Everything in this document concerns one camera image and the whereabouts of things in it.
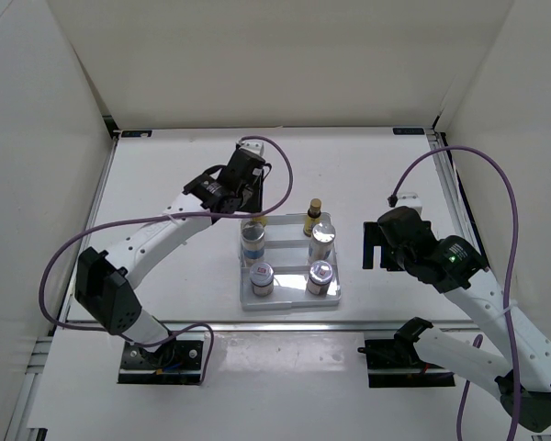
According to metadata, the small yellow-label bottle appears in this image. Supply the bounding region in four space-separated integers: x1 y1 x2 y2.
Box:
252 216 267 227
303 198 321 237

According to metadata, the tall silver-lid jar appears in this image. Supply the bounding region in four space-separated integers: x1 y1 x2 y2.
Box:
241 220 265 266
308 221 336 264

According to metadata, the short white-lid spice jar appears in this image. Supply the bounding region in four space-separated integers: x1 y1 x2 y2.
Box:
306 260 334 296
249 262 275 297

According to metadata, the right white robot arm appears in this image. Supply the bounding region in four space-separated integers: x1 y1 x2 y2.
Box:
363 207 551 433

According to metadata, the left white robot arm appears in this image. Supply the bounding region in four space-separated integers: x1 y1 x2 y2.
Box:
74 141 269 368

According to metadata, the white tiered organizer tray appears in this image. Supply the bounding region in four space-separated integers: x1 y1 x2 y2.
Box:
240 213 341 311

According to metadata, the right blue corner label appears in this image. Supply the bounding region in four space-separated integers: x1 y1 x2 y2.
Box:
392 128 425 136

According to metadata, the blue corner label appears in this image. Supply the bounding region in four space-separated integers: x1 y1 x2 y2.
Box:
392 128 425 136
120 130 152 138

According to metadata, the left blue corner label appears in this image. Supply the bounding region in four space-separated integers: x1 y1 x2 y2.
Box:
120 130 152 138

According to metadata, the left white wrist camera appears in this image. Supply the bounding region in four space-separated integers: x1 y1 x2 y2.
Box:
237 140 265 157

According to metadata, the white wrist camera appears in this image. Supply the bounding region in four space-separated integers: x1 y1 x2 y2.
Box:
396 192 422 215
237 140 265 157

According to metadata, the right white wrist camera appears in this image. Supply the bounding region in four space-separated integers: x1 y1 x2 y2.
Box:
396 192 422 215

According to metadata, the aluminium right rail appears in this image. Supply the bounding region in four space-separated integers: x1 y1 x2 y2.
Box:
432 152 486 256

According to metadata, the aluminium rail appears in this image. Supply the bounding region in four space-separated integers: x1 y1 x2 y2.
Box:
432 152 486 256
50 319 488 334

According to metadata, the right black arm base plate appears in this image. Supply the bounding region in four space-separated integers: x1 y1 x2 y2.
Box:
357 339 455 389

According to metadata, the aluminium front rail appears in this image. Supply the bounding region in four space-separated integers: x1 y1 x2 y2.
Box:
50 319 488 334

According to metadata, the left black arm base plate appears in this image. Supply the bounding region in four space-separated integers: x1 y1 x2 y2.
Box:
117 334 205 386

